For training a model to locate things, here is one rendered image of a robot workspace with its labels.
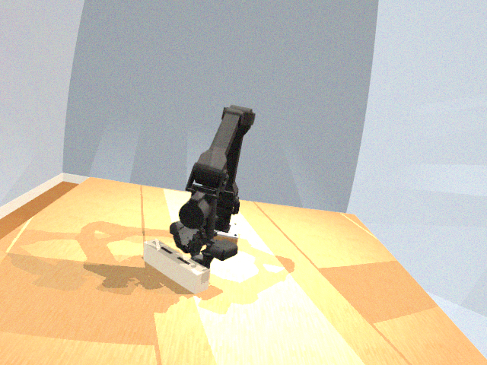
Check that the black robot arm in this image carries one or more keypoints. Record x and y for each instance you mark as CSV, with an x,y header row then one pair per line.
x,y
216,170

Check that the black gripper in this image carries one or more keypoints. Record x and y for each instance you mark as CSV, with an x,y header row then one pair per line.
x,y
219,249

